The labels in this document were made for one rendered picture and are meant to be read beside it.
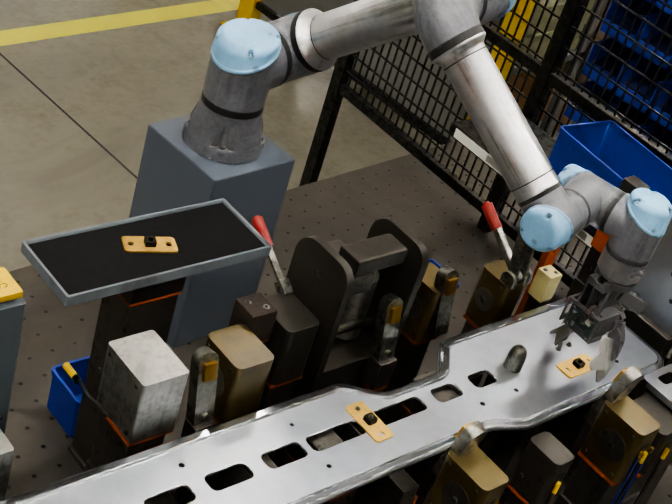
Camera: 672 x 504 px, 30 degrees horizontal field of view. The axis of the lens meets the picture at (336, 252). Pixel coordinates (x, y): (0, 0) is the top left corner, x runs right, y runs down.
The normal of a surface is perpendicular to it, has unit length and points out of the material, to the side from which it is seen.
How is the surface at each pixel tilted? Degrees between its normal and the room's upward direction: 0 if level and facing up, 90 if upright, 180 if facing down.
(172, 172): 90
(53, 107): 0
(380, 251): 0
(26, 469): 0
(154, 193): 90
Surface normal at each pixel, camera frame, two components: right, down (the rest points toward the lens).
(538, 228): -0.58, 0.34
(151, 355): 0.26, -0.79
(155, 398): 0.61, 0.58
